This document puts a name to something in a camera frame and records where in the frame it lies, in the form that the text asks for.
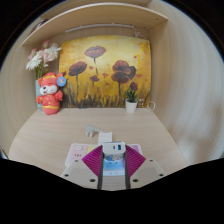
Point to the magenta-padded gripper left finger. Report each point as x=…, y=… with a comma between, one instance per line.
x=81, y=171

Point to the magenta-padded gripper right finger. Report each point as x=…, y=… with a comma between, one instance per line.
x=145, y=171

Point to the pastel multicolour power strip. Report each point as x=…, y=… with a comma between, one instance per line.
x=78, y=153

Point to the white power adapter block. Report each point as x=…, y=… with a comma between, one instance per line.
x=105, y=137

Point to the grey round power plug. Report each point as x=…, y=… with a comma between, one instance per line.
x=90, y=130

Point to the small green plant white pot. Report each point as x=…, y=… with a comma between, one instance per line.
x=131, y=105

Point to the red plush toy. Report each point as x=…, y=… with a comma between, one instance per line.
x=50, y=96

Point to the pale blue vase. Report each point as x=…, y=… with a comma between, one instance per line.
x=38, y=95

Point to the yellow poppy flower painting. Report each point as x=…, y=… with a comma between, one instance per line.
x=103, y=70

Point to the pink and white flower bouquet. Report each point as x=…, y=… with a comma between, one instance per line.
x=43, y=56

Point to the white light bar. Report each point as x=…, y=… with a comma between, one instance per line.
x=100, y=27

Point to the wooden shelf unit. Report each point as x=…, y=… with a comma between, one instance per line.
x=96, y=15

